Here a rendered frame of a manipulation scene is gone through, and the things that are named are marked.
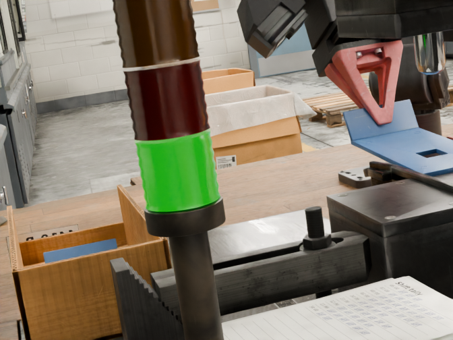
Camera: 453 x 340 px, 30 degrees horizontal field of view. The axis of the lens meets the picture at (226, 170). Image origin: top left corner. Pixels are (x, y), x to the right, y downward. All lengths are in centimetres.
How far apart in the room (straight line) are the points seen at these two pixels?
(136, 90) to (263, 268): 20
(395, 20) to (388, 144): 24
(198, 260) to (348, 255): 18
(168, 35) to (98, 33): 1102
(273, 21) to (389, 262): 31
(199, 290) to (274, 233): 39
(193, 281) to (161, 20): 13
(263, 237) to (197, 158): 41
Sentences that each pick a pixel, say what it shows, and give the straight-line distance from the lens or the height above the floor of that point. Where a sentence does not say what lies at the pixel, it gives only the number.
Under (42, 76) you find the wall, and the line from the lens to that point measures 1141.
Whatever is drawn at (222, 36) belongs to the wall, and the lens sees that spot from 1163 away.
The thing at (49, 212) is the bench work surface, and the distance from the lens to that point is 116.
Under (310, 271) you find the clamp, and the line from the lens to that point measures 57.
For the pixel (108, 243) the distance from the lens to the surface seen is 83.
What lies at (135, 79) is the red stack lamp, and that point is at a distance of 40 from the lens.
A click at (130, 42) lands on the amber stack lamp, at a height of 113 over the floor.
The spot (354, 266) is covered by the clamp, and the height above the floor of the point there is 96.
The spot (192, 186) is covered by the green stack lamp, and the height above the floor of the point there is 106.
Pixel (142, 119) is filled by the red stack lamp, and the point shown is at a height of 110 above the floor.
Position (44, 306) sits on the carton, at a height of 94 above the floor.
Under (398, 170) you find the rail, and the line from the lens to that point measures 71.
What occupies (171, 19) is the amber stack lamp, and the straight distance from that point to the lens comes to 39.
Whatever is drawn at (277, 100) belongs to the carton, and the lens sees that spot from 417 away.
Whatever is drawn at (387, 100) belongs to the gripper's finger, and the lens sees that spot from 82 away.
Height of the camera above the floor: 115
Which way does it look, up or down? 11 degrees down
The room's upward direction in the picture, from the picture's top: 8 degrees counter-clockwise
